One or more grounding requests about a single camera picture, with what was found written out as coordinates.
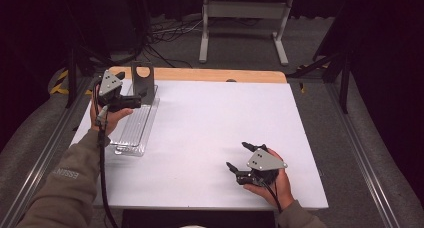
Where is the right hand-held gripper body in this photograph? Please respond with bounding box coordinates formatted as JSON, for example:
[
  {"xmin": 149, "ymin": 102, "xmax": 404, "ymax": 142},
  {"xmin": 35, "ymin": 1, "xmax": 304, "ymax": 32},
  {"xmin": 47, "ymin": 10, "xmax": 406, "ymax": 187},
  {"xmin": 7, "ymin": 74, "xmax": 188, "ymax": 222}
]
[{"xmin": 234, "ymin": 148, "xmax": 289, "ymax": 188}]

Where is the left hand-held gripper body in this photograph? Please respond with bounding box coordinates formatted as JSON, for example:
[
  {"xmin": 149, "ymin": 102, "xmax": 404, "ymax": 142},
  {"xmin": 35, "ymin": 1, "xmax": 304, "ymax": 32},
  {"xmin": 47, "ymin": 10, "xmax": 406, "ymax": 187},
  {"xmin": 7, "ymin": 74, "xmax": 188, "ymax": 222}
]
[{"xmin": 97, "ymin": 69, "xmax": 143, "ymax": 114}]

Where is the grey panel with round hole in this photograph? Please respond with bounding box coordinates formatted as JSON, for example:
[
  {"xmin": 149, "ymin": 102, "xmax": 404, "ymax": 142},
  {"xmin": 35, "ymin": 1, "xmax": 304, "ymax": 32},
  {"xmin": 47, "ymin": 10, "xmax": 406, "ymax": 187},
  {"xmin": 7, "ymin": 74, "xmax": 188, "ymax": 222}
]
[{"xmin": 130, "ymin": 61, "xmax": 157, "ymax": 106}]

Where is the clear plastic case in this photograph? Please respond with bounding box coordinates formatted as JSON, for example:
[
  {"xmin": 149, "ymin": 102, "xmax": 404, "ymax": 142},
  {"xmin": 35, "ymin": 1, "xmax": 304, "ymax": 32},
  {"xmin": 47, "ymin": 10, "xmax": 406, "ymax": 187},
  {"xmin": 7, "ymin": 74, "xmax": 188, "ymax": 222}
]
[{"xmin": 108, "ymin": 83, "xmax": 161, "ymax": 158}]

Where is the person's right hand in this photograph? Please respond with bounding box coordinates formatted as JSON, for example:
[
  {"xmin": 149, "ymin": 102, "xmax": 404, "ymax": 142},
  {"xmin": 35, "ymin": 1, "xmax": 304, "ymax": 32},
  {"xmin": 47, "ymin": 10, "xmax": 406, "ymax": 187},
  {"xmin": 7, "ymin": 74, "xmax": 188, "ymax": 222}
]
[{"xmin": 242, "ymin": 147, "xmax": 297, "ymax": 211}]

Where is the person's left hand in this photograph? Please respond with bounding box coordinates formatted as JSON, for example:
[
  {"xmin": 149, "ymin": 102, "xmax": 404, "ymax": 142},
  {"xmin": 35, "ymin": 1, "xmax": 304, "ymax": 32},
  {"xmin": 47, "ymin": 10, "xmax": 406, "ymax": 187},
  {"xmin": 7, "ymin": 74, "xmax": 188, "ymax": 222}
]
[{"xmin": 89, "ymin": 99, "xmax": 135, "ymax": 136}]

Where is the white table board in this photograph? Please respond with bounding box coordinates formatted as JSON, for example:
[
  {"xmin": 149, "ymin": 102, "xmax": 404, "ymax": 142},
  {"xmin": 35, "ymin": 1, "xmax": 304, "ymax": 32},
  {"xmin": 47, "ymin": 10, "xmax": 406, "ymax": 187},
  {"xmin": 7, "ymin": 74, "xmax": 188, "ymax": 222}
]
[{"xmin": 68, "ymin": 77, "xmax": 330, "ymax": 212}]

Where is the black metal stand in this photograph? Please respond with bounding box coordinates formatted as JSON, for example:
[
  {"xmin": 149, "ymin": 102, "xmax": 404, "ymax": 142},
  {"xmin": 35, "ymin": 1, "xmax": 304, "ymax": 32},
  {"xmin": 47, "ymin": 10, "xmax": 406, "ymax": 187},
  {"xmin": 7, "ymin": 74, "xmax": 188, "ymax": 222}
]
[
  {"xmin": 63, "ymin": 27, "xmax": 116, "ymax": 110},
  {"xmin": 285, "ymin": 47, "xmax": 356, "ymax": 115}
]

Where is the yellow black floor tape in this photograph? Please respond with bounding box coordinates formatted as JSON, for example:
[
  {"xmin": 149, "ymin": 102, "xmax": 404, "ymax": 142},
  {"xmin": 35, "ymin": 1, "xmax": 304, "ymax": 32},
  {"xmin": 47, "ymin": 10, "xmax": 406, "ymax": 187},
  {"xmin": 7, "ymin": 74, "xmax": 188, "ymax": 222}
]
[{"xmin": 49, "ymin": 69, "xmax": 95, "ymax": 96}]

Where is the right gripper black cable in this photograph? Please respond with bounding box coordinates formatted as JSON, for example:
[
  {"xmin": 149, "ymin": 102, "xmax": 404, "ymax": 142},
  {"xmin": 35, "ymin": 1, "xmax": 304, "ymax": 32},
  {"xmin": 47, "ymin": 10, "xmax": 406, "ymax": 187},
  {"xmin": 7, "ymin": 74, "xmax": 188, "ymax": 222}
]
[{"xmin": 262, "ymin": 180, "xmax": 284, "ymax": 213}]

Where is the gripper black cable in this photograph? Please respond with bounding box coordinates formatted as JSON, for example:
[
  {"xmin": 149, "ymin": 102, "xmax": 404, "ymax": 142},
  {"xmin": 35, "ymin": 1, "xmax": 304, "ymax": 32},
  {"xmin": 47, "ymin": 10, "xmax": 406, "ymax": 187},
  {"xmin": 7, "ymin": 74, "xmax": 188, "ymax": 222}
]
[
  {"xmin": 262, "ymin": 180, "xmax": 284, "ymax": 213},
  {"xmin": 92, "ymin": 79, "xmax": 120, "ymax": 228}
]

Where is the tangle of floor cables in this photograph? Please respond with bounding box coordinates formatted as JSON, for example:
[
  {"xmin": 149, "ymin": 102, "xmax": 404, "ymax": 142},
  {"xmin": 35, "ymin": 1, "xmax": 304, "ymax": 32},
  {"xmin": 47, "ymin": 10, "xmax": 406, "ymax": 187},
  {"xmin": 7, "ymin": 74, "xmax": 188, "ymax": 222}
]
[{"xmin": 143, "ymin": 16, "xmax": 205, "ymax": 70}]

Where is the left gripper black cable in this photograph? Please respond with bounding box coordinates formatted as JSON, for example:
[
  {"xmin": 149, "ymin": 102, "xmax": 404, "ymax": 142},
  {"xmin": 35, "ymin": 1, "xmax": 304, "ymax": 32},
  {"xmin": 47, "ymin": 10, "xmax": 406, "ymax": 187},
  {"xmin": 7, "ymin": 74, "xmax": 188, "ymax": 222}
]
[{"xmin": 92, "ymin": 79, "xmax": 120, "ymax": 228}]

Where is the aluminium floor rail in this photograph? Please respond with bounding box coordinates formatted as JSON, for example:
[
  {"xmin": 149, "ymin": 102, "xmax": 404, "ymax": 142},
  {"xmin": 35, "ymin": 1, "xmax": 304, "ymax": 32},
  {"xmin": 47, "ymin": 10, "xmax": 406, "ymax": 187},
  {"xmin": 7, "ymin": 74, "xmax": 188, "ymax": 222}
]
[
  {"xmin": 0, "ymin": 76, "xmax": 96, "ymax": 228},
  {"xmin": 323, "ymin": 82, "xmax": 403, "ymax": 228}
]

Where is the white metal stand frame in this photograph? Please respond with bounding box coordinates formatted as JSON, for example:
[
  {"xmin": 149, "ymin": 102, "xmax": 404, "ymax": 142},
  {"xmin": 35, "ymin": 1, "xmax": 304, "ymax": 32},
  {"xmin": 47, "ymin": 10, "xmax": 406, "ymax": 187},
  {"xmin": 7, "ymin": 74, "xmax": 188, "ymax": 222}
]
[{"xmin": 198, "ymin": 0, "xmax": 295, "ymax": 67}]

